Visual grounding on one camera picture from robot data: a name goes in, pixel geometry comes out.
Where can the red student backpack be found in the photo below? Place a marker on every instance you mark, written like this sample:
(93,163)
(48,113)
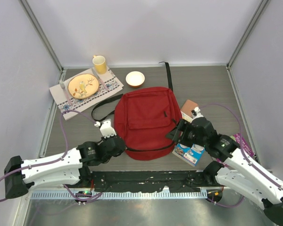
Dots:
(144,117)

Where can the yellow teal paperback book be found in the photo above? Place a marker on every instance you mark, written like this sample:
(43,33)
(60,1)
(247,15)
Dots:
(186,117)

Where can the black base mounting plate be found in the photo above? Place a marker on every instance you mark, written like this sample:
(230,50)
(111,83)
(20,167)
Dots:
(145,181)

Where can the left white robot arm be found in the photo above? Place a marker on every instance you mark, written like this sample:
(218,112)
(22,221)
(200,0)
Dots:
(61,169)

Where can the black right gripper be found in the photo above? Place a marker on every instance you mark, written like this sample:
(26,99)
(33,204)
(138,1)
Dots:
(183,125)

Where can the purple treehouse paperback book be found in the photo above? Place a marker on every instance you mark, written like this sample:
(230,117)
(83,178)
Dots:
(246,149)

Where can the aluminium front rail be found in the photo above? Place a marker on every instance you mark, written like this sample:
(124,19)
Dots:
(225,177)

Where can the pink handled fork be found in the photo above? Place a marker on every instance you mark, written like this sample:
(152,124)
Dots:
(62,85)

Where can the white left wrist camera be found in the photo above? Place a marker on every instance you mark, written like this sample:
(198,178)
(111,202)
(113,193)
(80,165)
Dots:
(106,128)

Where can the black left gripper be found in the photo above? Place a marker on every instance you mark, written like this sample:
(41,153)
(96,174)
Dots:
(104,140)

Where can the yellow mug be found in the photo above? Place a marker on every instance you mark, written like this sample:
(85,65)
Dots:
(99,63)

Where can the yellow bird plate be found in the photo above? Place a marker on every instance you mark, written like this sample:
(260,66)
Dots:
(83,86)

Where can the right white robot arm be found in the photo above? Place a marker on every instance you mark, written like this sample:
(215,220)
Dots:
(235,168)

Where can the orange white bowl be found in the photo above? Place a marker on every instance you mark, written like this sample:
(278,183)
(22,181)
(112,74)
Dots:
(135,79)

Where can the blue comic paperback book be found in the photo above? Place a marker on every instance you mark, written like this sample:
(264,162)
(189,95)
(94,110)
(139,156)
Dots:
(190,155)

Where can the pink handled knife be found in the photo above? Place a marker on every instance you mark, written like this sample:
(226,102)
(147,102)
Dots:
(100,80)

